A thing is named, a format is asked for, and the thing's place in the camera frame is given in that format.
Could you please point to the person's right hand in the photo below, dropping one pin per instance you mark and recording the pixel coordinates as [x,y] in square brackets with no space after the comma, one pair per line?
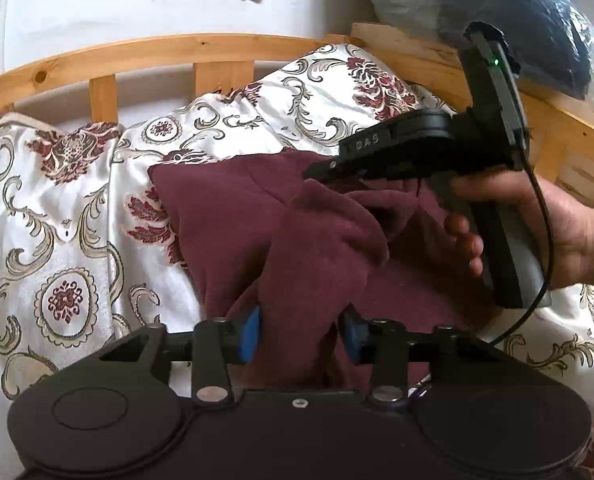
[572,222]

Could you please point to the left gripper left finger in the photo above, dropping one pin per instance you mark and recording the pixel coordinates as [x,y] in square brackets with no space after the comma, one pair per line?
[216,344]

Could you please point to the wooden bed frame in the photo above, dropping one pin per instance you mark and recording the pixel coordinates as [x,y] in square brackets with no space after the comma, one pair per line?
[562,126]

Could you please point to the maroon long-sleeve sweater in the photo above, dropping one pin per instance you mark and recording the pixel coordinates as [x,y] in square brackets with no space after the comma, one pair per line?
[254,233]

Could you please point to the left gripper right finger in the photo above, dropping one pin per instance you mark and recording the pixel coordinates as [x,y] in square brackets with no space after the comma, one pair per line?
[384,345]

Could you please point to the plastic-wrapped bedding bundle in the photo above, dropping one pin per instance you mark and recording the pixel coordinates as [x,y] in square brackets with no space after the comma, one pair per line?
[552,40]

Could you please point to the floral white satin bedspread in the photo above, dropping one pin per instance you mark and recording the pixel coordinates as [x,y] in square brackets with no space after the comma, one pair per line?
[97,312]

